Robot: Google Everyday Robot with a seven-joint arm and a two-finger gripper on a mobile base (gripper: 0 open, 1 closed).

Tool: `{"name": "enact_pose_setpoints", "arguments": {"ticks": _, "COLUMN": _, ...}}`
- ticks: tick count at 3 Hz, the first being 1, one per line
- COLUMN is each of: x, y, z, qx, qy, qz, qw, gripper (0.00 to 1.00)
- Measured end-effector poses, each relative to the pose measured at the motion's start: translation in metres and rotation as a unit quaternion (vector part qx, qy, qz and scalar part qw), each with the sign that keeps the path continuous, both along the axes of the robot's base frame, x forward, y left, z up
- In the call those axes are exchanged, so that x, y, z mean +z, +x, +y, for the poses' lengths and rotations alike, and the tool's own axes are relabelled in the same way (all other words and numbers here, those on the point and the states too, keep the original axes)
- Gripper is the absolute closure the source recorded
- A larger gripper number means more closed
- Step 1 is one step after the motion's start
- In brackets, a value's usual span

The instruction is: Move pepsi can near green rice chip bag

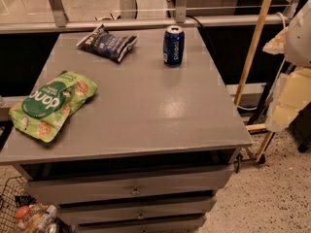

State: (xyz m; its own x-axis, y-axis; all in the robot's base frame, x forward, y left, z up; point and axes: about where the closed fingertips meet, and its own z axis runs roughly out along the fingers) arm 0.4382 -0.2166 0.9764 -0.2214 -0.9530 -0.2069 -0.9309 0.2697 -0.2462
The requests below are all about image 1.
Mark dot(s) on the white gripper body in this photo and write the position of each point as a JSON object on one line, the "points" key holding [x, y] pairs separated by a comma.
{"points": [[299, 39]]}

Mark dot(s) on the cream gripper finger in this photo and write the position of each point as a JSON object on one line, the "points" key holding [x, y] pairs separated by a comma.
{"points": [[290, 96], [276, 45]]}

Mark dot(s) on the blue pepsi can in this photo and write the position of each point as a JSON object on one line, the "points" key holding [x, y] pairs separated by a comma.
{"points": [[173, 45]]}

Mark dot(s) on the dark blue chip bag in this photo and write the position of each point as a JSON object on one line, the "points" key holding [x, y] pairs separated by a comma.
{"points": [[102, 43]]}

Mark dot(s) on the green rice chip bag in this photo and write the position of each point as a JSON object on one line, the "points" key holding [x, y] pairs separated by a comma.
{"points": [[42, 113]]}

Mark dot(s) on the grey drawer cabinet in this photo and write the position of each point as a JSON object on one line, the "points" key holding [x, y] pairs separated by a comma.
{"points": [[147, 152]]}

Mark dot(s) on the wooden frame stand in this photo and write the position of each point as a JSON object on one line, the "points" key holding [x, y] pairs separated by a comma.
{"points": [[252, 51]]}

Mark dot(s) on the metal railing frame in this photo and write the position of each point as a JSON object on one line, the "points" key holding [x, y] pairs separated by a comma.
{"points": [[37, 16]]}

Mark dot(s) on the wire basket with snacks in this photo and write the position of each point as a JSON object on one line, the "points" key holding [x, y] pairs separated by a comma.
{"points": [[21, 213]]}

